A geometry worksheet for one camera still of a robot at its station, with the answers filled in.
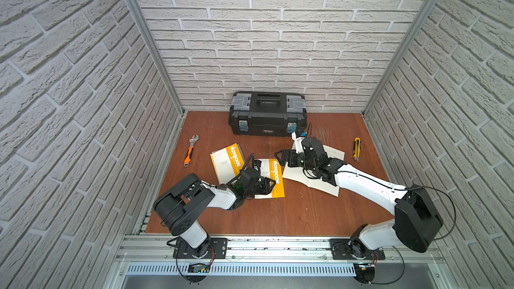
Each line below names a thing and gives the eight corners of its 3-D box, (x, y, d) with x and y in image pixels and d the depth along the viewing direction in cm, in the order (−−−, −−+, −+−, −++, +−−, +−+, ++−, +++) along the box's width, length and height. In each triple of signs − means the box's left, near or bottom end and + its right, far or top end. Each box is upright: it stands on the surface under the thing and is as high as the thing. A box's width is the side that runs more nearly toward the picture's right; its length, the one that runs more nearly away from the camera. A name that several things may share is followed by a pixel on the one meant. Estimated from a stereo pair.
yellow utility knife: (353, 160, 101) (354, 158, 99) (353, 139, 110) (355, 136, 108) (358, 162, 101) (360, 159, 99) (359, 141, 109) (361, 138, 107)
